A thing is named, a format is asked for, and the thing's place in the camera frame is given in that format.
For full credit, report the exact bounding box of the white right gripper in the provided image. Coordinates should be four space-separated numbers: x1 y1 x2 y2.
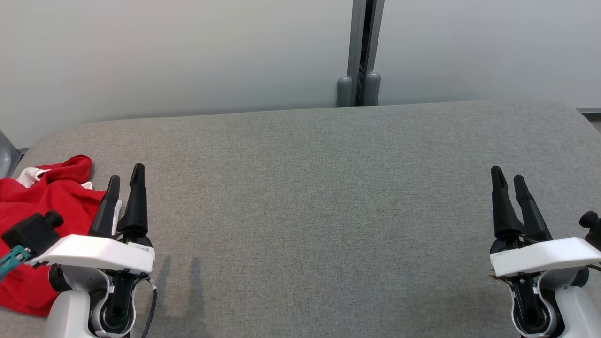
490 166 601 278

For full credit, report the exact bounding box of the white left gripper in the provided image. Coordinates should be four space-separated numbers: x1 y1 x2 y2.
26 163 155 275

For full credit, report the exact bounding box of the red and white shirt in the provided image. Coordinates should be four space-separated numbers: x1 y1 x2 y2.
0 155 123 318

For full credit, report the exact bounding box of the thin black left gripper cable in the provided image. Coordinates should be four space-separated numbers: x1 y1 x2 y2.
140 281 158 338

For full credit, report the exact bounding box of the teal left camera connector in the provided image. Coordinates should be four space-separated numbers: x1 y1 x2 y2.
0 245 31 277

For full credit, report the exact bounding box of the grey metal post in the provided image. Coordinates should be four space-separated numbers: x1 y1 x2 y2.
336 0 385 108

